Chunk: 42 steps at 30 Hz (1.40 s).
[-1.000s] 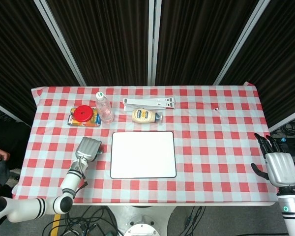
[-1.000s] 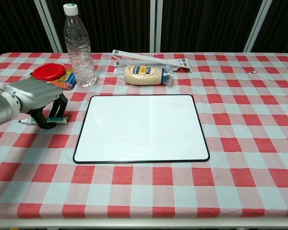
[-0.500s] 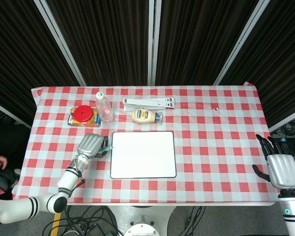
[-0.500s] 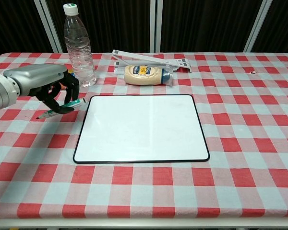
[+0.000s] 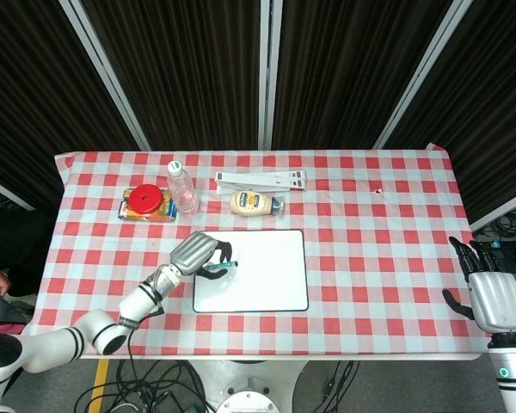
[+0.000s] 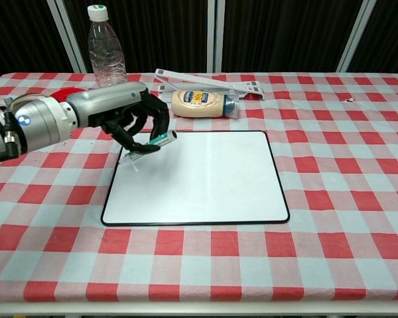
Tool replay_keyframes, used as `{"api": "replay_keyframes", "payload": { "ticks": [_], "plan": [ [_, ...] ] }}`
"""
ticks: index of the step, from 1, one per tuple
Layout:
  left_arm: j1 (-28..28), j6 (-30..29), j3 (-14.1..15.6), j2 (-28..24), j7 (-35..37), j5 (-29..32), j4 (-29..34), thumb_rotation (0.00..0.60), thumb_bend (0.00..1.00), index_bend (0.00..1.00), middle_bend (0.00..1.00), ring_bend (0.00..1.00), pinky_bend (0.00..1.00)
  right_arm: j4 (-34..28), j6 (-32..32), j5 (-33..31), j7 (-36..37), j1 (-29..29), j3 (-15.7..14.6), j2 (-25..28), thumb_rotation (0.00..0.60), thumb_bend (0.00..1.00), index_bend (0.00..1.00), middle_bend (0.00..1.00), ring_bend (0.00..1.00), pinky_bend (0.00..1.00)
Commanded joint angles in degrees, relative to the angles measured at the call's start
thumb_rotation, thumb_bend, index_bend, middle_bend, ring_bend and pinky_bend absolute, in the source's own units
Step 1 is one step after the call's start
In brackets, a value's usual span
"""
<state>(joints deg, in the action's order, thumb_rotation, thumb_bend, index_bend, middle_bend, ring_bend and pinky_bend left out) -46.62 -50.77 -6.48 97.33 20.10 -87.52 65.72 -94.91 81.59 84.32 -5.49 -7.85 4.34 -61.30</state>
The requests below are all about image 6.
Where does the mayonnaise squeeze bottle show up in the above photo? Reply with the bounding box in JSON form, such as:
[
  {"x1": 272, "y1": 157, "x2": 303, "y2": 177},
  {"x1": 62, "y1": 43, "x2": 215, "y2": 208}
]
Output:
[{"x1": 170, "y1": 89, "x2": 240, "y2": 119}]

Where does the white partition post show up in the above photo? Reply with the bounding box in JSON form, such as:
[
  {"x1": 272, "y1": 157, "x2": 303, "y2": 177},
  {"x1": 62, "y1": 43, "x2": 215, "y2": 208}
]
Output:
[
  {"x1": 336, "y1": 0, "x2": 377, "y2": 74},
  {"x1": 46, "y1": 0, "x2": 87, "y2": 74},
  {"x1": 207, "y1": 0, "x2": 225, "y2": 74}
]

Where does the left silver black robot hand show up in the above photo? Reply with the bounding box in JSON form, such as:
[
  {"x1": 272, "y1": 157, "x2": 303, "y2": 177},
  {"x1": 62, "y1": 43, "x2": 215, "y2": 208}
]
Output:
[{"x1": 66, "y1": 81, "x2": 170, "y2": 156}]

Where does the white board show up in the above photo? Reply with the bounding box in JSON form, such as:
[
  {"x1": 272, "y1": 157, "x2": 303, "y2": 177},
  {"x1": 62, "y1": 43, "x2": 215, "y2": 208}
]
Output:
[{"x1": 100, "y1": 130, "x2": 291, "y2": 227}]

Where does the green marker pen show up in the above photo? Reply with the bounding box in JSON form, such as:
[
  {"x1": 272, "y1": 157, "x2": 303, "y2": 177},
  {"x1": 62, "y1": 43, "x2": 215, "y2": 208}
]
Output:
[{"x1": 118, "y1": 129, "x2": 178, "y2": 165}]

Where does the red round disc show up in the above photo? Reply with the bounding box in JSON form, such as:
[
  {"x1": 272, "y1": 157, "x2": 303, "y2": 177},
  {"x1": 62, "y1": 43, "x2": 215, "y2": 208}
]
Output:
[{"x1": 51, "y1": 87, "x2": 87, "y2": 103}]

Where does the clear plastic water bottle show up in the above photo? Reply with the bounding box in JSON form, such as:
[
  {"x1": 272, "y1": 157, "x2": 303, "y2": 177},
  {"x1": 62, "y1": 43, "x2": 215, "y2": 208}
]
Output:
[{"x1": 87, "y1": 4, "x2": 128, "y2": 87}]

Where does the white folding stand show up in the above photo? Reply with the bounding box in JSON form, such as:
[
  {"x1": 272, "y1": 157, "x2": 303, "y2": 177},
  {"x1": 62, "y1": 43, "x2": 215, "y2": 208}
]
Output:
[{"x1": 154, "y1": 68, "x2": 266, "y2": 100}]

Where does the red white checkered tablecloth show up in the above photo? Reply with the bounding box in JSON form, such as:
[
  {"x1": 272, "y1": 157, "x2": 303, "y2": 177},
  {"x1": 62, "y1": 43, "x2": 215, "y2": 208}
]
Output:
[{"x1": 0, "y1": 72, "x2": 398, "y2": 304}]

